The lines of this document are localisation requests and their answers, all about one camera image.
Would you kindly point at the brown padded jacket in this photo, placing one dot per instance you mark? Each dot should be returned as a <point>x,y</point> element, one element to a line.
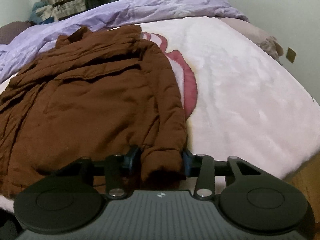
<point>93,95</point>

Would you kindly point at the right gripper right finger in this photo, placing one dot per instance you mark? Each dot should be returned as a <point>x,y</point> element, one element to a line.
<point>190,163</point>

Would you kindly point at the blue white plush pile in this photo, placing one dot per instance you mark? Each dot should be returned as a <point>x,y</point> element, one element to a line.
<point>42,13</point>

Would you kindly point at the mauve quilted headboard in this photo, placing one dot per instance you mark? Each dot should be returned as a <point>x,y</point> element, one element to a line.
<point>11,30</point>

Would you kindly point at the beige wall socket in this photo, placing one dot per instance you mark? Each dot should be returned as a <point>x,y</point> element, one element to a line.
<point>291,55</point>

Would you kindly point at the purple duvet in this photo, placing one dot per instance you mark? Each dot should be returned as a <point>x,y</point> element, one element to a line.
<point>40,38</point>

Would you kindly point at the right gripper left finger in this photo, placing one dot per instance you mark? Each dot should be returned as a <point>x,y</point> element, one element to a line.
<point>131,162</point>

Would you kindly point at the pink bed sheet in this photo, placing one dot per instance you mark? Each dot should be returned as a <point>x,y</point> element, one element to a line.
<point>237,100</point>

